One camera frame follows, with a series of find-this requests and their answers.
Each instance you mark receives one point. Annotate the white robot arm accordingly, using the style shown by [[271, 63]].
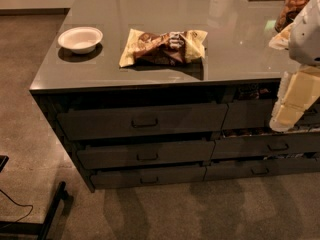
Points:
[[304, 43]]

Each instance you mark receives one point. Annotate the glass jar of nuts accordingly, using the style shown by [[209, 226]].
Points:
[[290, 10]]

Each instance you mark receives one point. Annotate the brown yellow snack bag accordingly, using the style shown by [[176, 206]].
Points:
[[172, 48]]

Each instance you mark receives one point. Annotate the grey counter cabinet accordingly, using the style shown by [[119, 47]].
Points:
[[175, 91]]

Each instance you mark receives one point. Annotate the white paper bowl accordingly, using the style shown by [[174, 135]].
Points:
[[80, 40]]

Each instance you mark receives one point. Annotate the black stand frame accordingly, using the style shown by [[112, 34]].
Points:
[[31, 197]]

